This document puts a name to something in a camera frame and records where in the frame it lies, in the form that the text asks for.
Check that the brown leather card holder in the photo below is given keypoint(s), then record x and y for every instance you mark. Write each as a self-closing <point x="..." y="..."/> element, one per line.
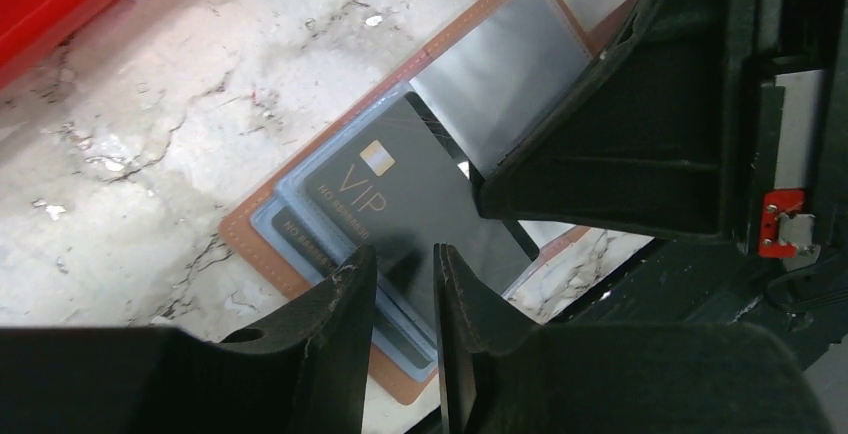
<point x="488" y="78"/>

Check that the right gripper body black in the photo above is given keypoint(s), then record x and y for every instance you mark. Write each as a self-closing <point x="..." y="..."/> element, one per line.
<point x="786" y="267"/>

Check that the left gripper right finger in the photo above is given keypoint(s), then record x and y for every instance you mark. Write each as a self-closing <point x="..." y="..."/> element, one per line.
<point x="500" y="372"/>

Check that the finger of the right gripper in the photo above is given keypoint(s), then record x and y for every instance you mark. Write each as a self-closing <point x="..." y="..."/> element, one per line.
<point x="646" y="139"/>

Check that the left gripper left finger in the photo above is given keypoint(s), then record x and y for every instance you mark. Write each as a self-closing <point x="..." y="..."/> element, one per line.
<point x="301" y="369"/>

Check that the black VIP card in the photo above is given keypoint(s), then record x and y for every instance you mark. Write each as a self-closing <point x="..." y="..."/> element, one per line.
<point x="396" y="183"/>

